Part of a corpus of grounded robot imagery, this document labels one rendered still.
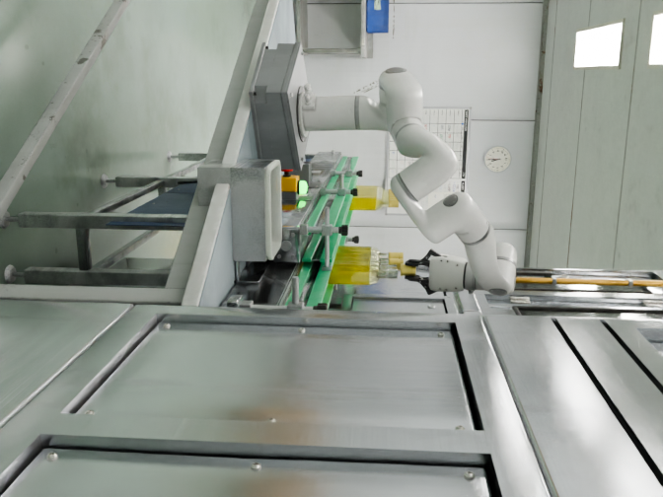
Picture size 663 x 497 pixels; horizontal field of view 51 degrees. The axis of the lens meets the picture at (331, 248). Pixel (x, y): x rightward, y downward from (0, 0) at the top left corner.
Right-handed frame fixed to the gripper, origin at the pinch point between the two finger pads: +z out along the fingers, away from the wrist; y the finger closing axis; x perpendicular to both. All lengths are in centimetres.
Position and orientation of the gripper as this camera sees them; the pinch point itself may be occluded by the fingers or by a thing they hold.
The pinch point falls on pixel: (412, 270)
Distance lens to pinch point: 201.5
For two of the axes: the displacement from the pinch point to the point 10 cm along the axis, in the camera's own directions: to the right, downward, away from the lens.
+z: -9.4, -0.9, 3.2
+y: 0.0, -9.7, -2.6
